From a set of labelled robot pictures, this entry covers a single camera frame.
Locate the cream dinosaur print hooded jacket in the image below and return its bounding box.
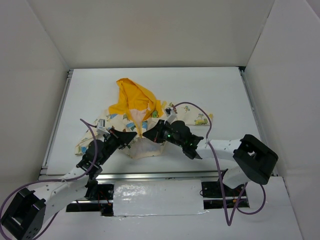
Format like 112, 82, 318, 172
73, 77, 214, 160

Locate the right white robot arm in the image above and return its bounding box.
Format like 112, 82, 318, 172
142, 120, 279, 196

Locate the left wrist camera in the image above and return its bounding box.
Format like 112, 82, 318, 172
96, 119, 108, 135

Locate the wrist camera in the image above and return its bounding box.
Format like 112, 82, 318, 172
96, 119, 108, 135
164, 106, 177, 124

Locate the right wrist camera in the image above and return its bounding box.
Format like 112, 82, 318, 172
164, 106, 177, 124

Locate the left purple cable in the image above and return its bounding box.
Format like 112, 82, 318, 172
0, 118, 101, 240

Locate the aluminium table frame rail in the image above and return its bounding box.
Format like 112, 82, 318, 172
39, 67, 265, 180

